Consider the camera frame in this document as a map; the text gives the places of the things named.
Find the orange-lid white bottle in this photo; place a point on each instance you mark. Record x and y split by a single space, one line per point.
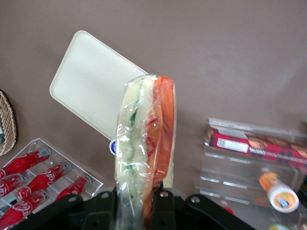
280 194

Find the cream plastic serving tray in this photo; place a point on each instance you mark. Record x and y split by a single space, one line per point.
91 83

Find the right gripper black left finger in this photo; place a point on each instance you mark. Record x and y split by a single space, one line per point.
103 208

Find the light tan wicker basket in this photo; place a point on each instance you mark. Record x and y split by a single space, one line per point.
8 124

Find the clear acrylic tiered shelf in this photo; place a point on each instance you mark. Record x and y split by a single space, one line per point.
239 177

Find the blue-lid white bottle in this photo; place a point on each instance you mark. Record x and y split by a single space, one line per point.
112 147

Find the clear acrylic bottle rack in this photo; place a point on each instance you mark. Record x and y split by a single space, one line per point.
36 145

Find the red plaid cookie box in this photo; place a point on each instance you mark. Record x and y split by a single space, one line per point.
263 149

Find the plastic-wrapped triangle sandwich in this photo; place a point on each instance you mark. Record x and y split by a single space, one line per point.
144 134

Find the red-lid white bottle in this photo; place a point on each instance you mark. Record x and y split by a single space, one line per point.
228 210

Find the red Coca-Cola bottle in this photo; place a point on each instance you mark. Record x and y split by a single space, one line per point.
50 176
24 208
9 185
26 161
76 188

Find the brown table cover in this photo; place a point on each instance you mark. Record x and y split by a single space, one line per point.
216 60

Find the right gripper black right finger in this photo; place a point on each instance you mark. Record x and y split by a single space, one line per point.
164 210

